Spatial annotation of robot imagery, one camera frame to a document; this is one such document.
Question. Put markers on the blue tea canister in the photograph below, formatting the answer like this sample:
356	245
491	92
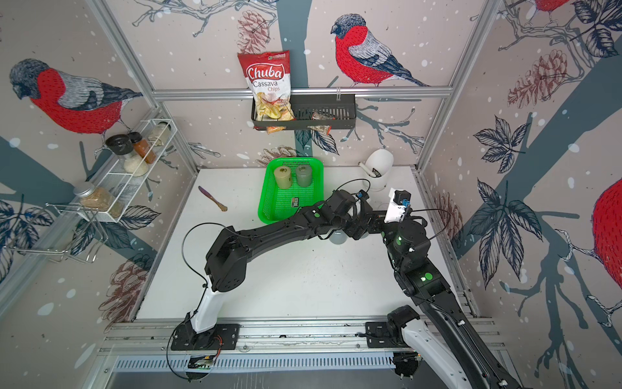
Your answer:
338	237

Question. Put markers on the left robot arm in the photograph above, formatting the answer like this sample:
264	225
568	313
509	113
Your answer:
227	259

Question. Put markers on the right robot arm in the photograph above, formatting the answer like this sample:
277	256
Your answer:
441	334

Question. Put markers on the green tea canister back right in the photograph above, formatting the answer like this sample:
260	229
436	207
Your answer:
304	175

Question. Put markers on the green plastic basket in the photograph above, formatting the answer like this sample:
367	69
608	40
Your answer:
275	204

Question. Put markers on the yellow tea canister back left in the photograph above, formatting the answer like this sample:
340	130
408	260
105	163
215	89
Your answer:
283	177

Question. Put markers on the white spoon in holder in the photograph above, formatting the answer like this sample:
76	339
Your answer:
367	170

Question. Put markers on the white utensil holder cup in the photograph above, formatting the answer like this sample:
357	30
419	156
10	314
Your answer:
381	161

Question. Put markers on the small snack packet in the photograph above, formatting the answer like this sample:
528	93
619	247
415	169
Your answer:
321	116

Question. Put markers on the purple gold butter knife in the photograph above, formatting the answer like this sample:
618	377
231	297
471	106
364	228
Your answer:
221	206

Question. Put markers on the Chuba cassava chips bag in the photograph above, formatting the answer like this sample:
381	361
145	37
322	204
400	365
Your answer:
268	76

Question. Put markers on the pale spice jar back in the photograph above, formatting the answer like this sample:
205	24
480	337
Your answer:
159	134

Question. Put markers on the orange spice jar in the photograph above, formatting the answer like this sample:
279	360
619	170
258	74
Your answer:
142	147

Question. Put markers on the black lid spice jar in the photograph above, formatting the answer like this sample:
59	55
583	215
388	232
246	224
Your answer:
131	162

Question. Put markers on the silver lid grain jar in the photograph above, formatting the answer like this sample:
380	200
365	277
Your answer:
94	197

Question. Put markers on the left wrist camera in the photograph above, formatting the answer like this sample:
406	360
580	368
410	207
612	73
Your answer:
362	198

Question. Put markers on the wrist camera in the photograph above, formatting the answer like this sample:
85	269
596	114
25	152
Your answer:
362	198
400	202

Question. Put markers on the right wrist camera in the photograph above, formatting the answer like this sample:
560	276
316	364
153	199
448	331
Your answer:
400	202

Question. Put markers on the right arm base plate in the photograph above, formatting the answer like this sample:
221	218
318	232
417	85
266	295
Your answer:
384	335

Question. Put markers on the dark wall-mounted basket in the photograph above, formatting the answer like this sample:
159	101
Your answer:
341	106

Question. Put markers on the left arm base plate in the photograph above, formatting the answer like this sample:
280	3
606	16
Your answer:
221	337

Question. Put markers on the white wire spice rack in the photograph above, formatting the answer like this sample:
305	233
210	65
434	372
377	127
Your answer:
101	213

